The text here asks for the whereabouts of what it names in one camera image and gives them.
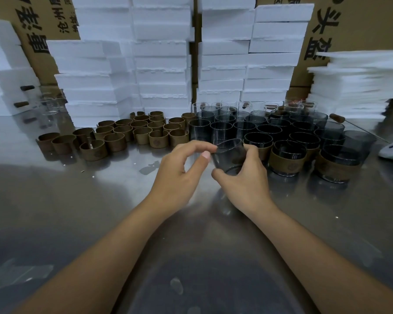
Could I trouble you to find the person's right hand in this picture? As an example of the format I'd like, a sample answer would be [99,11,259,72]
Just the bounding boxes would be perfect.
[211,144,277,221]

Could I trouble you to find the person's left hand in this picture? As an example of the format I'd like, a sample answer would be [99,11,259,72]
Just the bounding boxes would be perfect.
[149,140,219,220]

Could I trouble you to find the smoky transparent plastic cup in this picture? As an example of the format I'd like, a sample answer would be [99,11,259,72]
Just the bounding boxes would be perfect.
[243,132,274,162]
[268,140,308,177]
[288,132,321,160]
[211,139,248,175]
[315,144,362,184]

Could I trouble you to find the group of brown sleeve rings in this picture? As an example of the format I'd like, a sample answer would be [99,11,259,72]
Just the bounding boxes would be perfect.
[36,111,197,162]

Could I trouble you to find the cluster of transparent plastic cups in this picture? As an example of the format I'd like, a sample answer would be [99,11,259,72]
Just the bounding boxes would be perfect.
[188,100,377,160]

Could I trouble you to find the bunch of clear plastic cups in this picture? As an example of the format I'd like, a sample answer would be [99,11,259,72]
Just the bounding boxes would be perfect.
[36,93,68,115]

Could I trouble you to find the person's right forearm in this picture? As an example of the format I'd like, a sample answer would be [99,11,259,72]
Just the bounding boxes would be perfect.
[248,205,393,314]

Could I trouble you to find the person's left forearm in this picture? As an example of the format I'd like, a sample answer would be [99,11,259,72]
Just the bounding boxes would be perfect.
[16,199,177,314]

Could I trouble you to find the tall stack white foam blocks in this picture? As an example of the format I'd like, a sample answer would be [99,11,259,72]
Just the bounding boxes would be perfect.
[46,0,194,128]

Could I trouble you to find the stepped stack white foam blocks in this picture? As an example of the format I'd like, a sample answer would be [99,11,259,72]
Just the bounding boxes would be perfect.
[197,0,315,103]

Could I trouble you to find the stack of thin foam sheets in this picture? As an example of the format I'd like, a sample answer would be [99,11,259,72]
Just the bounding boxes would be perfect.
[307,50,393,121]

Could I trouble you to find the stack of white foam blocks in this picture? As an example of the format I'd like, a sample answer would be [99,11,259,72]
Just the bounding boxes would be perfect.
[0,17,41,116]

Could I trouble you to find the large printed cardboard box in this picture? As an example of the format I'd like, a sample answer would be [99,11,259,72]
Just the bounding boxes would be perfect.
[257,0,393,88]

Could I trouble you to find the brown-handled metal rod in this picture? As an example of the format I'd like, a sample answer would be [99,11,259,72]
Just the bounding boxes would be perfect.
[329,113,389,143]

